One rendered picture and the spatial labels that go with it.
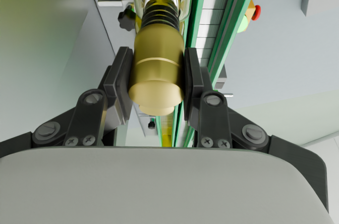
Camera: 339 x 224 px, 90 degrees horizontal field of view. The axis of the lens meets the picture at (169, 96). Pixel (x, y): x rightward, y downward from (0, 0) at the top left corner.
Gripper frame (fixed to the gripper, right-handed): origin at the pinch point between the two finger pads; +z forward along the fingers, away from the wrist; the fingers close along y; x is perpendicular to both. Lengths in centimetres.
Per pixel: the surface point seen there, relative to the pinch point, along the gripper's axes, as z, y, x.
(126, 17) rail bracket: 17.4, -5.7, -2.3
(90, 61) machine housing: 21.0, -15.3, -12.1
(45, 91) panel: 4.8, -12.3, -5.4
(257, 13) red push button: 40.3, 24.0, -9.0
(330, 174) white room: 142, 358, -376
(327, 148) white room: 187, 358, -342
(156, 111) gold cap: 2.6, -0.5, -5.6
